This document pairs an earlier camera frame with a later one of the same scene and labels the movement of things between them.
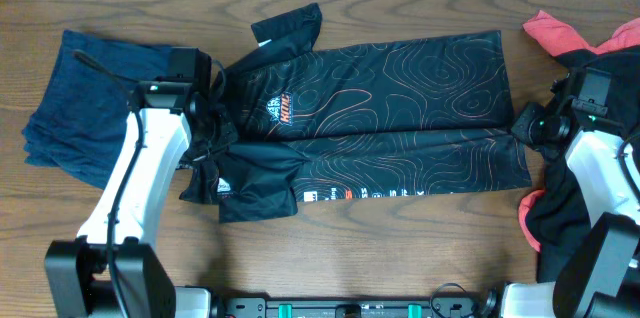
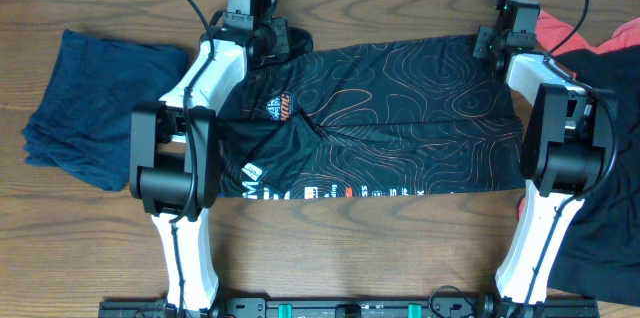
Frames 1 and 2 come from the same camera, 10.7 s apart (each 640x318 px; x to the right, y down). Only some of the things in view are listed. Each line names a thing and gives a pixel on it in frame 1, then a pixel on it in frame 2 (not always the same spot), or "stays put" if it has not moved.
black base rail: x=284 y=307 stays put
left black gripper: x=229 y=132 -> x=282 y=34
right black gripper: x=521 y=127 -> x=481 y=47
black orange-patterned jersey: x=303 y=115 stays put
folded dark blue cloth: x=79 y=125 stays put
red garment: x=556 y=36 stays put
